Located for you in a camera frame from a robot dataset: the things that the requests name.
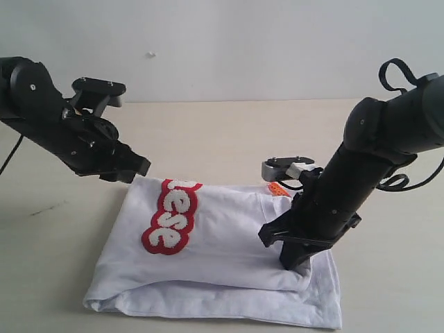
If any white t-shirt red lettering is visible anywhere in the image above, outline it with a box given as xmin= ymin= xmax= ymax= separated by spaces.
xmin=83 ymin=178 xmax=342 ymax=329

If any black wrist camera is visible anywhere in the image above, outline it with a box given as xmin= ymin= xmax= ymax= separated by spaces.
xmin=261 ymin=156 xmax=314 ymax=182
xmin=71 ymin=77 xmax=126 ymax=109

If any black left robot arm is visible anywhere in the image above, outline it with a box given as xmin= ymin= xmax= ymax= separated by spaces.
xmin=1 ymin=57 xmax=151 ymax=184

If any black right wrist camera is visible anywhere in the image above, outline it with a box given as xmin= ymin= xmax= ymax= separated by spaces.
xmin=261 ymin=156 xmax=314 ymax=182

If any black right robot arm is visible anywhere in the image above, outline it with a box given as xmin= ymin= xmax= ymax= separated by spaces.
xmin=259 ymin=74 xmax=443 ymax=270

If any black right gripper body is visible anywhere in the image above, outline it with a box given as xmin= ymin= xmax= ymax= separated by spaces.
xmin=277 ymin=142 xmax=419 ymax=250

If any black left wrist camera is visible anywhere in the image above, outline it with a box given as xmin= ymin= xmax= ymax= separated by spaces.
xmin=71 ymin=77 xmax=126 ymax=109

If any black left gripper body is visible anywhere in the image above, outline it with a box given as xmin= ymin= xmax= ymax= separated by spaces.
xmin=20 ymin=100 xmax=139 ymax=182

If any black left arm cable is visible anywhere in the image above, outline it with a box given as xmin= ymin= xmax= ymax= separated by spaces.
xmin=0 ymin=133 xmax=25 ymax=176

